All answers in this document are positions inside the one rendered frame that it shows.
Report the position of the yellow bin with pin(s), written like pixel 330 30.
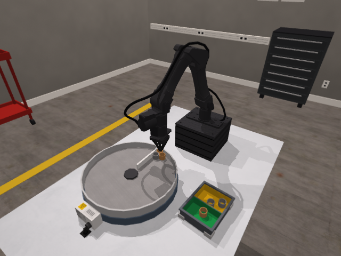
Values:
pixel 207 192

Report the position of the dark grey divided bin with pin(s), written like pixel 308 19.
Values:
pixel 197 223

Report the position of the grey metal bushing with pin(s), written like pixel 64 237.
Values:
pixel 155 155
pixel 221 200
pixel 210 200

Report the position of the green bin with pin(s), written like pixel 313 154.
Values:
pixel 193 207

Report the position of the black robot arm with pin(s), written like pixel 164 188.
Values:
pixel 196 59

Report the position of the grey round turntable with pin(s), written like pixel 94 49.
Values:
pixel 122 177

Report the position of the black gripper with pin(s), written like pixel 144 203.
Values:
pixel 162 138

